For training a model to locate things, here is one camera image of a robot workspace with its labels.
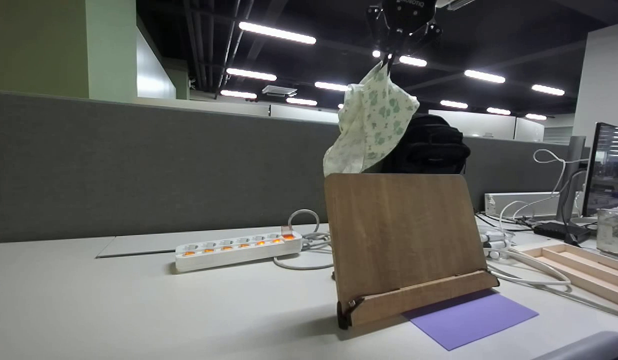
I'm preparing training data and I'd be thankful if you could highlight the purple paper sheet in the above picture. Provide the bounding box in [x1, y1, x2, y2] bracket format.
[409, 289, 540, 354]

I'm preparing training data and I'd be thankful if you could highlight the black monitor base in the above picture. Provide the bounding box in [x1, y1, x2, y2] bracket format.
[533, 220, 594, 247]

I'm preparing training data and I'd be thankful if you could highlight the grey rounded object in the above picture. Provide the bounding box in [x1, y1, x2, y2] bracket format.
[534, 329, 618, 360]

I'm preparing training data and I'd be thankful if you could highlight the black computer monitor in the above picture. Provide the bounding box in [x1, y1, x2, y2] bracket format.
[580, 120, 618, 220]

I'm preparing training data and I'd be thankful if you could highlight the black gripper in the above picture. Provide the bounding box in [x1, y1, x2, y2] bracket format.
[368, 0, 440, 67]

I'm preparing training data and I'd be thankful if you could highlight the black ribbed bulky object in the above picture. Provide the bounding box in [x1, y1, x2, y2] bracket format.
[376, 113, 472, 175]

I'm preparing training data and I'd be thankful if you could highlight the grey monitor stand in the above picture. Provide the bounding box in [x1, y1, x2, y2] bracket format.
[556, 134, 591, 225]

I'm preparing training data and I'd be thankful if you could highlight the thin grey flat cord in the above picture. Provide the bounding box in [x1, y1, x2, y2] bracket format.
[94, 247, 178, 260]

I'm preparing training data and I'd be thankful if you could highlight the white cable bundle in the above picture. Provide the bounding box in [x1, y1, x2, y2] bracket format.
[476, 211, 577, 296]

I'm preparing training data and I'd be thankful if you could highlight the wooden book stand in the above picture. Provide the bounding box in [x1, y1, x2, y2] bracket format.
[322, 170, 503, 333]

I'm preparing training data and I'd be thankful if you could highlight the white power strip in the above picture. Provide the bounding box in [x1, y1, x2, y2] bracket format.
[173, 230, 305, 274]

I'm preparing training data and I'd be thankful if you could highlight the white rectangular box device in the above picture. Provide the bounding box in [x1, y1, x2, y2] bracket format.
[482, 190, 564, 221]

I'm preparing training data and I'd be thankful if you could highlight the floral patterned white cloth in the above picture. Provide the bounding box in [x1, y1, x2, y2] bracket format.
[322, 59, 422, 177]

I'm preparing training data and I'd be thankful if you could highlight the light wooden frame tray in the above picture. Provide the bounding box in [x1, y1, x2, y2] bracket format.
[521, 241, 618, 309]

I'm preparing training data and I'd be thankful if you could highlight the clear plastic box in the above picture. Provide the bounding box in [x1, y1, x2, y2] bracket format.
[594, 204, 618, 261]

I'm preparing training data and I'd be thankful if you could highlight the coiled white power cable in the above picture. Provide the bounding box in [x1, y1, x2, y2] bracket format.
[272, 207, 337, 272]

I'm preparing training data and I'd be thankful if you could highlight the grey office partition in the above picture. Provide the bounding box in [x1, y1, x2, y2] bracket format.
[0, 90, 594, 243]

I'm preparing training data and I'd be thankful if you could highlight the looped white cable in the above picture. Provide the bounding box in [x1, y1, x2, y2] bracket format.
[530, 146, 573, 196]

